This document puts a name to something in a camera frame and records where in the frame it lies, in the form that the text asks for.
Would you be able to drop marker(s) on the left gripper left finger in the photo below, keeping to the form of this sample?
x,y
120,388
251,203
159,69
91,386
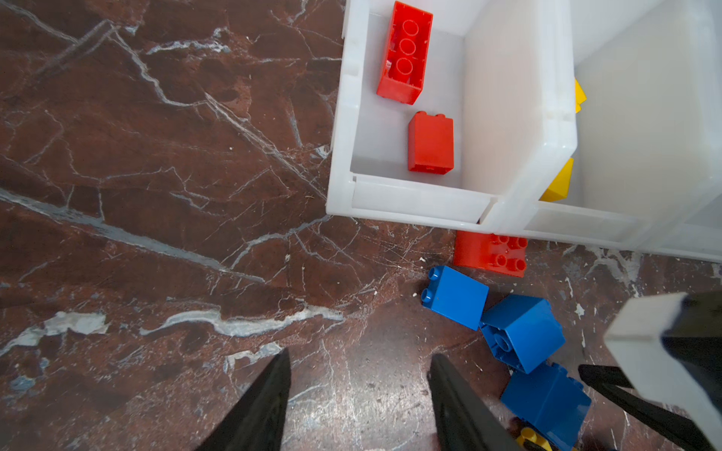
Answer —
x,y
256,421

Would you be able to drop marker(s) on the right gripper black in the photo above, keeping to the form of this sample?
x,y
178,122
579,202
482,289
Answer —
x,y
668,348

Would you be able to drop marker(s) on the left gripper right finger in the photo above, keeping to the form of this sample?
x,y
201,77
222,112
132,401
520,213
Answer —
x,y
463,422

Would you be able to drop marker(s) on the blue lego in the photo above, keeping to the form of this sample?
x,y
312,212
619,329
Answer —
x,y
550,401
522,332
455,296

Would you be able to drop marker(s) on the blue lego top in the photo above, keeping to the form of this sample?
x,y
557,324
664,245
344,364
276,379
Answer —
x,y
455,296

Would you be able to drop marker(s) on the small red lego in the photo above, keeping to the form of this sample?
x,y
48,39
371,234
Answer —
x,y
430,144

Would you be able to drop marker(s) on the long red lego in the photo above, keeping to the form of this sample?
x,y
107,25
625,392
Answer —
x,y
406,52

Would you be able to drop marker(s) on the small yellow lego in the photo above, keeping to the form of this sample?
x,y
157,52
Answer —
x,y
529,440

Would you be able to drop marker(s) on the red lego near bin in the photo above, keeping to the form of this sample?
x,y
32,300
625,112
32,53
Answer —
x,y
489,252

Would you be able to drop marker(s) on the white three-compartment sorting bin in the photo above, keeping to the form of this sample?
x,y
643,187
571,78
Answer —
x,y
646,144

